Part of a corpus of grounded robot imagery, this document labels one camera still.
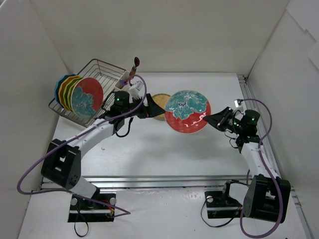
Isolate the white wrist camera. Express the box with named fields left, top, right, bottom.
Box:
left=233, top=99, right=244, bottom=115
left=129, top=81, right=144, bottom=100

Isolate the woven bamboo pattern plate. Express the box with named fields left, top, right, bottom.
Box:
left=152, top=93, right=171, bottom=121

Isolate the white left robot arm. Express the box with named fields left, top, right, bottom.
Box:
left=41, top=91, right=165, bottom=209

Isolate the aluminium rail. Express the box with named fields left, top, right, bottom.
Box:
left=237, top=74, right=316, bottom=239
left=39, top=175, right=255, bottom=192

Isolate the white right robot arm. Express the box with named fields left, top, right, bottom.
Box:
left=203, top=107, right=291, bottom=223

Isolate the red plate with teal flower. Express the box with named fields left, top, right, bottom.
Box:
left=70, top=77, right=104, bottom=119

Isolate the metal wire dish rack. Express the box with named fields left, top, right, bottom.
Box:
left=48, top=59, right=128, bottom=127

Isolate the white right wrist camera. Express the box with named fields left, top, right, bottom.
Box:
left=233, top=99, right=244, bottom=115

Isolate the aluminium right side rail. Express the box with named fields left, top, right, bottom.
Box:
left=237, top=74, right=316, bottom=239

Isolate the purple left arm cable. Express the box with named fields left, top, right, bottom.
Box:
left=16, top=74, right=148, bottom=217

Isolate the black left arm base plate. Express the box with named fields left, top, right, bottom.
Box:
left=67, top=196, right=115, bottom=238

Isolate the blue polka dot bowl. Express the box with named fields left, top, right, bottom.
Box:
left=54, top=73, right=75, bottom=108

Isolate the green polka dot bowl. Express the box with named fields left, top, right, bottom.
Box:
left=65, top=77, right=83, bottom=112
left=60, top=75, right=82, bottom=111

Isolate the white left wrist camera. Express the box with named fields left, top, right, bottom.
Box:
left=129, top=81, right=144, bottom=100

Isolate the white cutlery holder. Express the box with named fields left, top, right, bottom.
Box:
left=114, top=71, right=130, bottom=92

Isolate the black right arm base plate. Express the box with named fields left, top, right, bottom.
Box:
left=200, top=180, right=248, bottom=228

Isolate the aluminium front rail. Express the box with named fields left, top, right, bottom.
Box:
left=39, top=175, right=255, bottom=192

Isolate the yellow polka dot bowl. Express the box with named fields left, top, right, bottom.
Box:
left=57, top=75, right=79, bottom=109

